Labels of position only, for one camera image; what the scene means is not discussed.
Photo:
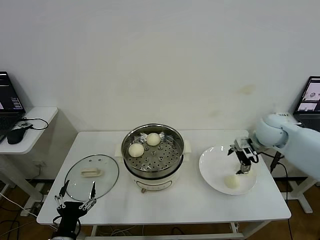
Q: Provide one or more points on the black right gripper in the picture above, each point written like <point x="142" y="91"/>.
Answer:
<point x="243" y="157"/>

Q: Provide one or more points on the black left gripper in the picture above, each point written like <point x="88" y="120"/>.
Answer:
<point x="70" y="211"/>

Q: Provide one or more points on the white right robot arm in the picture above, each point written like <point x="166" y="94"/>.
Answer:
<point x="300" y="145"/>

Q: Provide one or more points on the perforated steel steamer basket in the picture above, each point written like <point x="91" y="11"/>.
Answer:
<point x="170" y="155"/>

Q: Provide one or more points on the white black right wrist module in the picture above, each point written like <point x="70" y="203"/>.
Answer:
<point x="251" y="153"/>

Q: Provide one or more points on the white round plate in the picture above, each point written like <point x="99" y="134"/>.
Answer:
<point x="215" y="165"/>

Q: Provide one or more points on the white floor power strip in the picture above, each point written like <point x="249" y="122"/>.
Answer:
<point x="27" y="212"/>

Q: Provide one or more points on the white side desk with label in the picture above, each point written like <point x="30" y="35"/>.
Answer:
<point x="301" y="197"/>

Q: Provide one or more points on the cream electric cooking pot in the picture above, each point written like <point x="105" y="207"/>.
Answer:
<point x="160" y="181"/>

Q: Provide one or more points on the black computer mouse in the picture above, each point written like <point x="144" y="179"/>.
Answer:
<point x="16" y="136"/>

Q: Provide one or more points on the small black patterned device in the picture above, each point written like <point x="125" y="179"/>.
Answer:
<point x="25" y="125"/>

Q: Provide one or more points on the white side desk with mouse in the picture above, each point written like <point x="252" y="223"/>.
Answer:
<point x="45" y="112"/>

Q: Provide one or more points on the grey laptop with pink windows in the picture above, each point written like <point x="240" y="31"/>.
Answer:
<point x="308" y="100"/>

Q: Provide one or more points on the black laptop with dark screen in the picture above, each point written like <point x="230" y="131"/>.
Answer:
<point x="10" y="100"/>

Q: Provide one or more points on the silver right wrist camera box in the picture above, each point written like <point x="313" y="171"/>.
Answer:
<point x="242" y="143"/>

